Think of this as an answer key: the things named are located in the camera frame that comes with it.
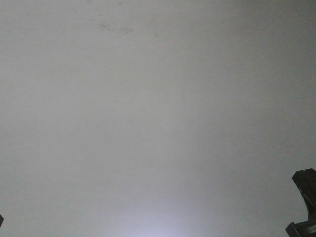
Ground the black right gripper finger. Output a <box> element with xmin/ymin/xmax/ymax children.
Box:
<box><xmin>285</xmin><ymin>168</ymin><xmax>316</xmax><ymax>237</ymax></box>

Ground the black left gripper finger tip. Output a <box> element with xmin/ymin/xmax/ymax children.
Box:
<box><xmin>0</xmin><ymin>215</ymin><xmax>4</xmax><ymax>227</ymax></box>

